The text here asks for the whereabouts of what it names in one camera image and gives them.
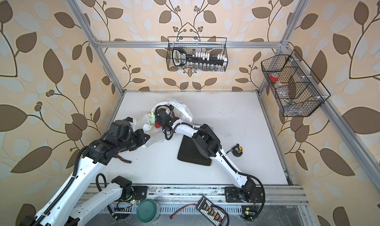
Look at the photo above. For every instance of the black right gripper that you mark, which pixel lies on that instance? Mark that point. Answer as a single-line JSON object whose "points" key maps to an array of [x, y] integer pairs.
{"points": [[158, 121]]}

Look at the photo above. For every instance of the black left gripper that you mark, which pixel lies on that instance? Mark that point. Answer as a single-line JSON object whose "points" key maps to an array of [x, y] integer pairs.
{"points": [[140, 132]]}

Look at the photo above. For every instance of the white lemon-print plastic bag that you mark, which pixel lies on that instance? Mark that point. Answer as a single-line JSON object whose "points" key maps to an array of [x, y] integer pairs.
{"points": [[147, 122]]}

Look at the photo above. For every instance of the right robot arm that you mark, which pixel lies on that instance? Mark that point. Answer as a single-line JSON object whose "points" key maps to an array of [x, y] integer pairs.
{"points": [[249, 187]]}

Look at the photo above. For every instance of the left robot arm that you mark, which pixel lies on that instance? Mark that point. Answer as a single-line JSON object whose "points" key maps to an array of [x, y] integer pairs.
{"points": [[62, 209]]}

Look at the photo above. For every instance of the black square tray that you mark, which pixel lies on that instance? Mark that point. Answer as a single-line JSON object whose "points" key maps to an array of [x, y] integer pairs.
{"points": [[189, 153]]}

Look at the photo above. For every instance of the black socket tool set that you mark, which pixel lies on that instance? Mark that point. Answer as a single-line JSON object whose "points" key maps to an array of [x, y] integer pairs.
{"points": [[180, 58]]}

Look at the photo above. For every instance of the green round lid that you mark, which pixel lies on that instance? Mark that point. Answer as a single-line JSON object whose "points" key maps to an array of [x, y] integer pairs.
{"points": [[148, 211]]}

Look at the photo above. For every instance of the yellow black tape measure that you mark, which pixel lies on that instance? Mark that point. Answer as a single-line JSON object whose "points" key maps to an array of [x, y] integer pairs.
{"points": [[237, 151]]}

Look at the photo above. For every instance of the black connector board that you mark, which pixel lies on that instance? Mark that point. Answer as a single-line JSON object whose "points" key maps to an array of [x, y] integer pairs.
{"points": [[215, 214]]}

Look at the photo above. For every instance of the red-capped plastic bottle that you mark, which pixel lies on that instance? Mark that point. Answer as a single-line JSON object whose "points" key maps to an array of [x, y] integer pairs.
{"points": [[274, 77]]}

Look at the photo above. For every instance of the small electronics board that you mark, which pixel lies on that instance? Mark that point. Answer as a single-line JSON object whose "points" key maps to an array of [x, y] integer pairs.
{"points": [[249, 213]]}

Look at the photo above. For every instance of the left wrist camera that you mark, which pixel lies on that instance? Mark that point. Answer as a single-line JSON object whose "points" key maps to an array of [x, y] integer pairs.
{"points": [[129, 119]]}

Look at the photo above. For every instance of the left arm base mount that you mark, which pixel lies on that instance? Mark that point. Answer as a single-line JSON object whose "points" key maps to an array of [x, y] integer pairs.
{"points": [[139, 192]]}

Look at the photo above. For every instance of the back wire basket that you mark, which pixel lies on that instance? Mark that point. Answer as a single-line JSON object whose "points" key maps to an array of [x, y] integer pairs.
{"points": [[214, 45]]}

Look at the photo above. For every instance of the wire basket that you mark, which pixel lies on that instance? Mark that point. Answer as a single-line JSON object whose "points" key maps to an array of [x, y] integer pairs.
{"points": [[298, 92], [214, 45]]}

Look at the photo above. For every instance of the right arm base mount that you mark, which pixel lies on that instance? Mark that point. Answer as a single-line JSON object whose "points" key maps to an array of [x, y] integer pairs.
{"points": [[234, 194]]}

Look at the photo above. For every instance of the right wire basket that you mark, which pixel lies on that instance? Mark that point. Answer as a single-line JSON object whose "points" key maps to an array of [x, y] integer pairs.
{"points": [[298, 92]]}

